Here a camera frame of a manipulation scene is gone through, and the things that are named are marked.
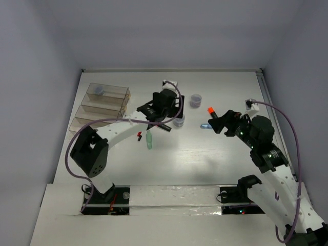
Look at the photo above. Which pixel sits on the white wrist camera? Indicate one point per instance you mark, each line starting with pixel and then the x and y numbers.
pixel 170 85
pixel 252 108

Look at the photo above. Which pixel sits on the clear tub of clips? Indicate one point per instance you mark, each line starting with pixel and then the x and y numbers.
pixel 99 90

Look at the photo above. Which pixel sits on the green correction tape pen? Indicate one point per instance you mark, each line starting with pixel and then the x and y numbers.
pixel 149 139

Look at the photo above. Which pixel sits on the blue correction tape pen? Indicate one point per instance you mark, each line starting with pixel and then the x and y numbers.
pixel 206 126

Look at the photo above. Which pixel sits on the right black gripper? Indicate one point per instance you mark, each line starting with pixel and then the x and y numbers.
pixel 228 119

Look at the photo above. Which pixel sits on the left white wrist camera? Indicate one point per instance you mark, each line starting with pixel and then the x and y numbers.
pixel 170 85

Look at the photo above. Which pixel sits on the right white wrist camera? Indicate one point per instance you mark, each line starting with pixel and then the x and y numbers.
pixel 252 108

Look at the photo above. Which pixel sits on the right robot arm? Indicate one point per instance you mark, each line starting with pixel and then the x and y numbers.
pixel 277 193

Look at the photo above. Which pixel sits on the aluminium rail right edge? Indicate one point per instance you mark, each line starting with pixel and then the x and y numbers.
pixel 273 117

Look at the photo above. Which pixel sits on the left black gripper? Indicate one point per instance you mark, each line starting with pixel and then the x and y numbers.
pixel 174 108

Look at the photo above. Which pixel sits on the orange cap black highlighter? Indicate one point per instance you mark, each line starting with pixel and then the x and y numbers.
pixel 212 113

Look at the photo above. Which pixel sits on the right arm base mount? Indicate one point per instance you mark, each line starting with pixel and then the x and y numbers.
pixel 234 202

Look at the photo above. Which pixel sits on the pink cap black highlighter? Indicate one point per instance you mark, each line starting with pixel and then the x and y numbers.
pixel 165 127

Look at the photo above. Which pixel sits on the clear tiered organizer box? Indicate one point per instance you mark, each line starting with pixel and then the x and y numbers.
pixel 113 104

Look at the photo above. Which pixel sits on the clear clip tub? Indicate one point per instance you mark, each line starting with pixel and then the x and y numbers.
pixel 195 101
pixel 179 122

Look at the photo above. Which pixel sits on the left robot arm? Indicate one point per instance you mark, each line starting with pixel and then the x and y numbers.
pixel 89 148

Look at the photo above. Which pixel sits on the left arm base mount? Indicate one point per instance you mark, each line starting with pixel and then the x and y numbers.
pixel 114 202

